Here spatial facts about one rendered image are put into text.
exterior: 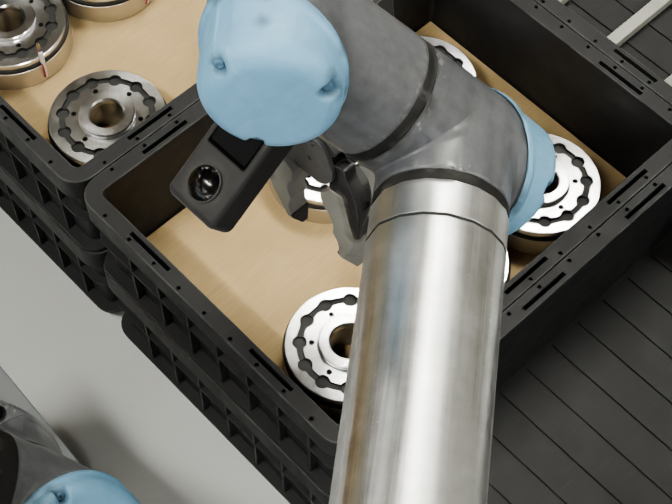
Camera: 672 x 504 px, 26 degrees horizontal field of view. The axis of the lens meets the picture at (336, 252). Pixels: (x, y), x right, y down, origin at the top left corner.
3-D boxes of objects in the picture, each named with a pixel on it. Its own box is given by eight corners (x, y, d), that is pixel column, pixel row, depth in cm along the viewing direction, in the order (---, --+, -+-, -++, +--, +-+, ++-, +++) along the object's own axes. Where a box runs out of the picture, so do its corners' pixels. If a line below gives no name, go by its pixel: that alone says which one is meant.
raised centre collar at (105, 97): (100, 150, 123) (99, 146, 122) (67, 114, 125) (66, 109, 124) (147, 120, 124) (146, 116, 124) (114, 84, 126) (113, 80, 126)
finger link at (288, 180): (350, 183, 108) (360, 117, 100) (292, 230, 106) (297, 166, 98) (322, 156, 109) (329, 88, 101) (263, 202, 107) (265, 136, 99)
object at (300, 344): (346, 431, 110) (346, 427, 110) (257, 344, 114) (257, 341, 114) (439, 349, 114) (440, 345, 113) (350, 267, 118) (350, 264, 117)
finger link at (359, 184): (386, 236, 98) (355, 138, 92) (370, 250, 97) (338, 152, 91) (341, 209, 101) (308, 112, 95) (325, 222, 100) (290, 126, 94)
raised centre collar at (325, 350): (347, 384, 112) (347, 381, 111) (304, 343, 114) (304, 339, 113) (393, 345, 113) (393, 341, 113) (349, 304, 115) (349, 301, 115)
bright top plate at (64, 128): (93, 190, 121) (92, 186, 121) (26, 114, 125) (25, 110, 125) (190, 126, 125) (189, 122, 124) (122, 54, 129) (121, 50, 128)
